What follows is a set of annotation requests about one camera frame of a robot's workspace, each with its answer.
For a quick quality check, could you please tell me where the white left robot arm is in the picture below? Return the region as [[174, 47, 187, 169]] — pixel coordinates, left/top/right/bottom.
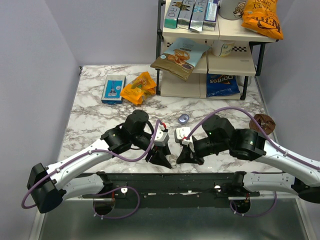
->
[[21, 110, 171, 214]]

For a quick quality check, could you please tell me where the white mug on shelf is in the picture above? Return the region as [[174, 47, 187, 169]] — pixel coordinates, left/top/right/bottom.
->
[[212, 40, 235, 58]]

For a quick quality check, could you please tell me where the orange honey dijon chip bag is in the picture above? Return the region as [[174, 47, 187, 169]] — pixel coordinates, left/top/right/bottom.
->
[[241, 0, 284, 40]]

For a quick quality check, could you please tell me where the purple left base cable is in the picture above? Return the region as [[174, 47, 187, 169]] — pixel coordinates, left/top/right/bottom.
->
[[92, 185, 141, 220]]

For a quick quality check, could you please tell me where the purple earbud charging case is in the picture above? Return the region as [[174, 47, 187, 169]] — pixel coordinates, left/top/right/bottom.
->
[[178, 114, 190, 125]]

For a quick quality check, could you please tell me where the teal toothpaste box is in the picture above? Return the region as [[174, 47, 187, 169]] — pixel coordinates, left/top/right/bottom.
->
[[164, 0, 183, 29]]

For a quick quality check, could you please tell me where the blue razor box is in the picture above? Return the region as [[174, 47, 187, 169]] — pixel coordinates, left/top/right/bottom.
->
[[101, 74, 126, 105]]

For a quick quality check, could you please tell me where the black beige shelf rack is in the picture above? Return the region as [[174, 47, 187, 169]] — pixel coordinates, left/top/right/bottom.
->
[[156, 0, 275, 100]]

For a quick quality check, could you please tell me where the white printed cup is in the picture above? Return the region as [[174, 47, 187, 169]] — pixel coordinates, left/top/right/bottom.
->
[[218, 0, 247, 20]]

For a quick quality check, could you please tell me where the orange snack bag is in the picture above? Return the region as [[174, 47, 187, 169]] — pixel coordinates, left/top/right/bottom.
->
[[120, 71, 157, 105]]

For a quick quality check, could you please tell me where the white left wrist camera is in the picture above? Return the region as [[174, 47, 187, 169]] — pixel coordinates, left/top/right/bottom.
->
[[153, 129, 170, 147]]

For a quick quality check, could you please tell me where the blue white box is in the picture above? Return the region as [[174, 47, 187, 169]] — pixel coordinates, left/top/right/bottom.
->
[[203, 0, 220, 32]]

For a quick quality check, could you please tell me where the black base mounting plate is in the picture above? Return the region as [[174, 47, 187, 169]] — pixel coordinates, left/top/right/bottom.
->
[[95, 171, 249, 209]]

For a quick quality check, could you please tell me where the blue Doritos bag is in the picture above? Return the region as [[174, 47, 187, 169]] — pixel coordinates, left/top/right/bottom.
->
[[206, 73, 240, 98]]

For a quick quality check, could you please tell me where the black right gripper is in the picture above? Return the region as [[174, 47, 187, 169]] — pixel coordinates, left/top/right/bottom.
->
[[176, 135, 229, 166]]

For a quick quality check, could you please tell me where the teal gold chip bag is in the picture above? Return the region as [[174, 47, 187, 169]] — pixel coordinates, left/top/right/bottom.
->
[[150, 37, 211, 81]]

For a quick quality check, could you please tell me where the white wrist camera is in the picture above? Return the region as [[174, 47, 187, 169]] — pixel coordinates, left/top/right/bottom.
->
[[174, 127, 195, 153], [153, 129, 170, 147]]

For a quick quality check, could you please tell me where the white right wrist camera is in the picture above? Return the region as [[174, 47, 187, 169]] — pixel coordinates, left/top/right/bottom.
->
[[174, 127, 195, 153]]

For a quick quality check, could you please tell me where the white earbud case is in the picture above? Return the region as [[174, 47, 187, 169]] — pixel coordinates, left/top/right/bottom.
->
[[166, 154, 177, 169]]

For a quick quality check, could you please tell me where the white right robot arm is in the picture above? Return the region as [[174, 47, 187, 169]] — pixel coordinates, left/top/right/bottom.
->
[[174, 115, 320, 204]]

